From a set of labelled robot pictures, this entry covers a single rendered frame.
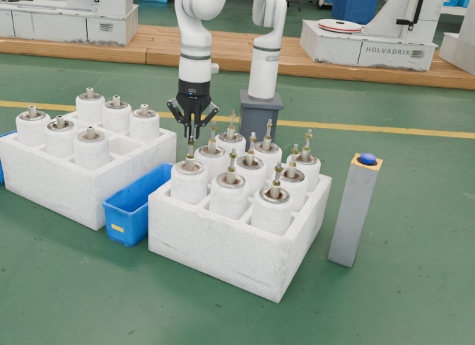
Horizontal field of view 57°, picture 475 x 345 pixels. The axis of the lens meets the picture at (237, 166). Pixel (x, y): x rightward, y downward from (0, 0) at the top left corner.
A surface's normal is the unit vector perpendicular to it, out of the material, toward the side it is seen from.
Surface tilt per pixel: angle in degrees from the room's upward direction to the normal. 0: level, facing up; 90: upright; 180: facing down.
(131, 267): 0
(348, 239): 90
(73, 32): 90
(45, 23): 90
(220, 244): 90
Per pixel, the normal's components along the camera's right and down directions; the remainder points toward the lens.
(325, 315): 0.10, -0.88
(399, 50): 0.05, 0.47
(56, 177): -0.48, 0.37
